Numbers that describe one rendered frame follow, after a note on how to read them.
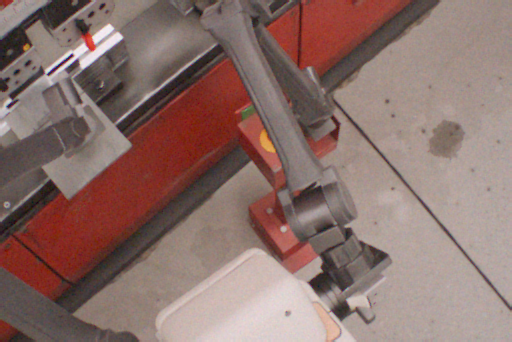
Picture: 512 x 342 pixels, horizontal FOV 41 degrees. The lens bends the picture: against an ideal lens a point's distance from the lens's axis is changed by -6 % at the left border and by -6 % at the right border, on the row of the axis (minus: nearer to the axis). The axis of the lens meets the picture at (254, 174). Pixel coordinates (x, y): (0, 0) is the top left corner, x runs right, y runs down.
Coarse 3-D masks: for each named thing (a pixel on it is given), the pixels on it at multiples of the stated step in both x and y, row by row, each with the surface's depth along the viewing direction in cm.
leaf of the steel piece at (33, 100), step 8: (40, 80) 158; (48, 80) 158; (32, 88) 157; (40, 88) 157; (24, 96) 156; (32, 96) 156; (40, 96) 156; (24, 104) 155; (32, 104) 155; (40, 104) 155; (32, 112) 155; (40, 112) 154; (48, 112) 154; (40, 120) 152
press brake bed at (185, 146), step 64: (320, 0) 198; (384, 0) 234; (320, 64) 235; (128, 128) 173; (192, 128) 200; (128, 192) 200; (192, 192) 248; (0, 256) 171; (64, 256) 198; (128, 256) 240; (0, 320) 197
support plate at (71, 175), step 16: (80, 96) 156; (16, 112) 155; (96, 112) 154; (16, 128) 153; (32, 128) 153; (112, 128) 153; (96, 144) 151; (112, 144) 151; (128, 144) 151; (64, 160) 150; (80, 160) 150; (96, 160) 150; (112, 160) 150; (64, 176) 149; (80, 176) 149; (96, 176) 149; (64, 192) 147
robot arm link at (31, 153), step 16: (48, 128) 118; (64, 128) 122; (16, 144) 109; (32, 144) 113; (48, 144) 116; (64, 144) 120; (80, 144) 125; (0, 160) 103; (16, 160) 107; (32, 160) 111; (48, 160) 116; (0, 176) 102; (16, 176) 106
